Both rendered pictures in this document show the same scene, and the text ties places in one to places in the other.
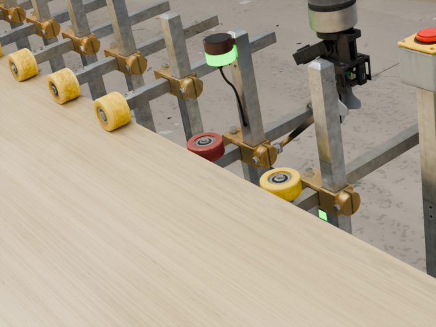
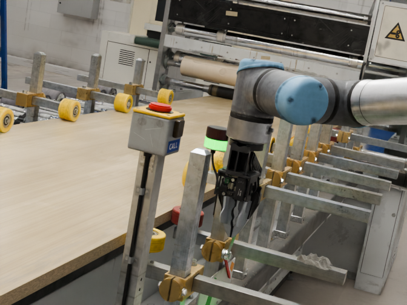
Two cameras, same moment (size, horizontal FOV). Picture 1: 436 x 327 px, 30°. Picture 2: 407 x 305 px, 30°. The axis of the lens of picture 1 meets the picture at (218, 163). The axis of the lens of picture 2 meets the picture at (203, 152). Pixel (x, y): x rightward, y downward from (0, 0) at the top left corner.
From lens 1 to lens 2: 1.48 m
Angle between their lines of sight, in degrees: 50
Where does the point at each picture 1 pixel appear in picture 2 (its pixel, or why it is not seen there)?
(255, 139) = (214, 232)
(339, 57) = (231, 164)
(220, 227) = (71, 218)
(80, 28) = (293, 151)
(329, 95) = (192, 179)
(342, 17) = (236, 125)
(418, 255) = not seen: outside the picture
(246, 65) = not seen: hidden behind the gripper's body
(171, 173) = not seen: hidden behind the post
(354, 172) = (217, 287)
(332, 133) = (184, 216)
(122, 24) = (280, 142)
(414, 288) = (10, 274)
